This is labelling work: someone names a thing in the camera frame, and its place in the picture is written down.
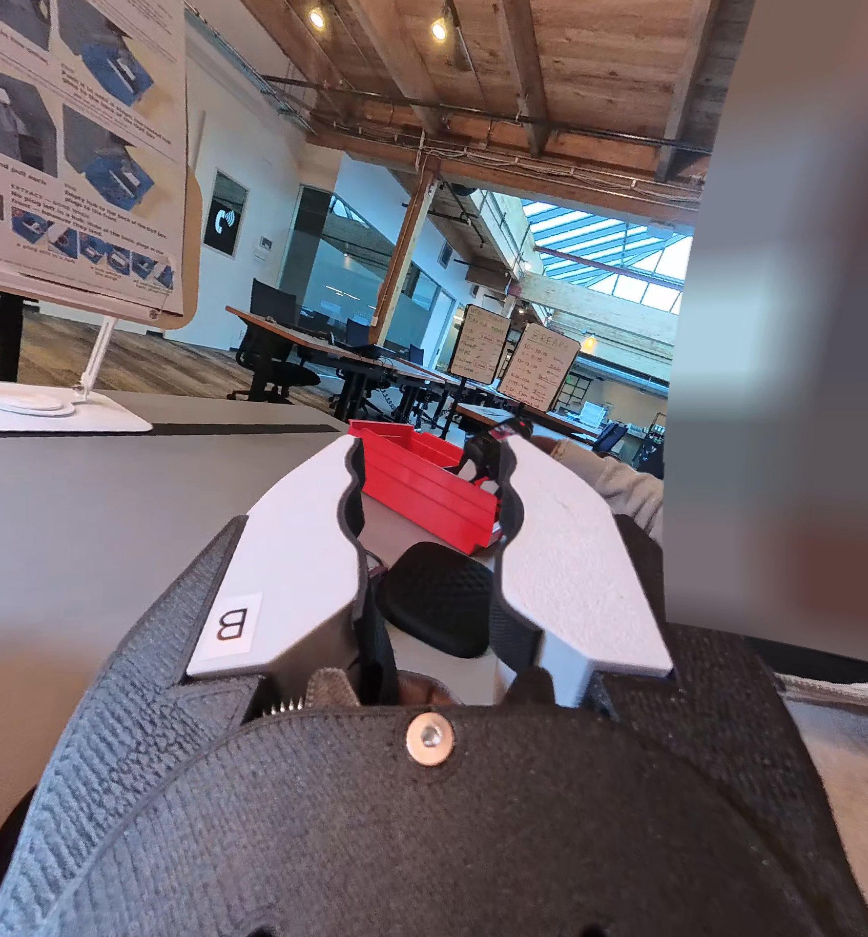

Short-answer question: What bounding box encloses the red plastic bin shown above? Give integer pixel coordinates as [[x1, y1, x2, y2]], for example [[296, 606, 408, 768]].
[[348, 419, 502, 556]]

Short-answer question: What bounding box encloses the wooden support post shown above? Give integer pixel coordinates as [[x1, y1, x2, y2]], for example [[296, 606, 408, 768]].
[[370, 167, 441, 346]]

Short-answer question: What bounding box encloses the wooden office desk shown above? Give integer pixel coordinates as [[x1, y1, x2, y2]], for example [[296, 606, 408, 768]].
[[226, 305, 450, 422]]

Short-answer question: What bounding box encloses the person's right forearm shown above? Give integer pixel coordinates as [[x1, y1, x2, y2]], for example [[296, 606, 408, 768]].
[[550, 438, 666, 549]]

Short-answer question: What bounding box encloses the white flat pad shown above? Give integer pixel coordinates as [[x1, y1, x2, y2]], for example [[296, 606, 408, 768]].
[[0, 378, 154, 433]]

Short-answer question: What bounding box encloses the black phone wall sign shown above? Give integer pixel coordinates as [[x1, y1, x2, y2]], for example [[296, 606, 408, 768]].
[[203, 169, 249, 258]]

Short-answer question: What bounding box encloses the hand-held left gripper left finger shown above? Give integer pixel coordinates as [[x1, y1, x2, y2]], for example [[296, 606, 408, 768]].
[[185, 432, 378, 680]]

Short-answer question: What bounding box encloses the handwritten whiteboard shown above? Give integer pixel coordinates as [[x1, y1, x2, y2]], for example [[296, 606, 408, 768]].
[[497, 322, 583, 414], [447, 303, 513, 386]]

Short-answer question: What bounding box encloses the white poster stand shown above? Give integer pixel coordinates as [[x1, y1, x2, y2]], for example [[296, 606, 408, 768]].
[[74, 315, 120, 404]]

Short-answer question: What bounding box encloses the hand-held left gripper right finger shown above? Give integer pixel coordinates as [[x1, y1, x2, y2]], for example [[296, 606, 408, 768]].
[[491, 435, 675, 708]]

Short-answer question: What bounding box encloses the instruction poster board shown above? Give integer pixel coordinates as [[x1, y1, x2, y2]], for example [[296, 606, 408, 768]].
[[0, 0, 202, 332]]

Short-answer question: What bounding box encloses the black office chair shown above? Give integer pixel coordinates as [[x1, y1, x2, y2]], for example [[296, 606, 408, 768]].
[[227, 278, 322, 405]]

